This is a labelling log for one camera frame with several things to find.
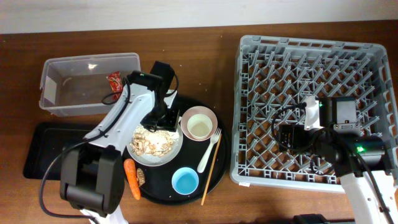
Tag pink bowl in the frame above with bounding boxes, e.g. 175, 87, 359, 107
180, 106, 218, 141

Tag white plastic fork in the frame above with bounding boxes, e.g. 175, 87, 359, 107
197, 128, 221, 173

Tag red snack wrapper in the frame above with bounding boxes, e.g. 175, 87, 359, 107
106, 71, 123, 100

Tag blue cup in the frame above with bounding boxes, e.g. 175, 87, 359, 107
172, 167, 199, 195

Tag white cup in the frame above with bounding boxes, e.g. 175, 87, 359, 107
187, 114, 213, 139

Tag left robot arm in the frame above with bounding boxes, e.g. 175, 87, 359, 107
60, 61, 179, 223

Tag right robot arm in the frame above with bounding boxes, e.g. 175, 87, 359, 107
271, 96, 397, 223

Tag grey dishwasher rack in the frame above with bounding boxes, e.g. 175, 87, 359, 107
229, 35, 397, 193

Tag rice and peanut leftovers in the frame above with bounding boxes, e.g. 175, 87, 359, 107
130, 126, 179, 157

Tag grey plate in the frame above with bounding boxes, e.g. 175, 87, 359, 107
127, 124, 183, 167

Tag orange carrot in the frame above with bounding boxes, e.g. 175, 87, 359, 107
123, 159, 141, 200

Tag brown ginger piece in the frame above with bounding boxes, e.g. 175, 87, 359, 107
136, 168, 146, 186

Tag wooden chopstick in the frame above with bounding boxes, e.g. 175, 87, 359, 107
201, 133, 222, 206

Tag clear plastic bin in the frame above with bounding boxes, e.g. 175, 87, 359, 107
39, 52, 141, 117

